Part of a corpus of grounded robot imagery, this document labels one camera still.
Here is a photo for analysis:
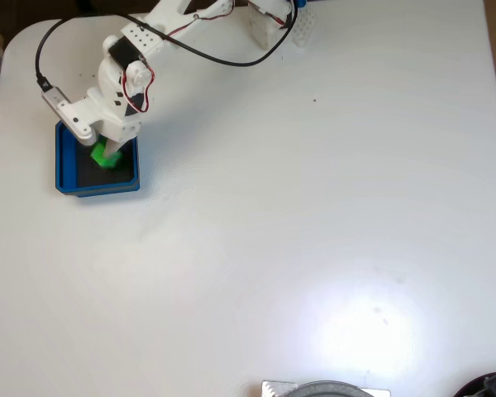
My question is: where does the grey round base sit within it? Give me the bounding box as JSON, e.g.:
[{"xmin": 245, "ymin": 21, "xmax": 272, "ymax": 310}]
[{"xmin": 291, "ymin": 380, "xmax": 375, "ymax": 397}]

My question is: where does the black camera cable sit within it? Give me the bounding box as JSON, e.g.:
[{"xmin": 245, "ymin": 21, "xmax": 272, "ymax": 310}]
[{"xmin": 35, "ymin": 0, "xmax": 301, "ymax": 93}]

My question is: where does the silver metal plate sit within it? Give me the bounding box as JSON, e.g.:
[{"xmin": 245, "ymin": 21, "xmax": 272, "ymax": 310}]
[{"xmin": 260, "ymin": 379, "xmax": 392, "ymax": 397}]

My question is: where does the blue box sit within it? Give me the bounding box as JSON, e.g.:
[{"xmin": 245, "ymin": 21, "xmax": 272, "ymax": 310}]
[{"xmin": 55, "ymin": 119, "xmax": 141, "ymax": 199}]

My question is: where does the silver camera box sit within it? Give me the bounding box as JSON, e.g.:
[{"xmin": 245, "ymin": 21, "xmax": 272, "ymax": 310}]
[{"xmin": 41, "ymin": 84, "xmax": 97, "ymax": 149}]

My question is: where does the green cube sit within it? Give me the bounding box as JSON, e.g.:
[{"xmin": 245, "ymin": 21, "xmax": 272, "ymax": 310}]
[{"xmin": 89, "ymin": 140, "xmax": 123, "ymax": 170}]

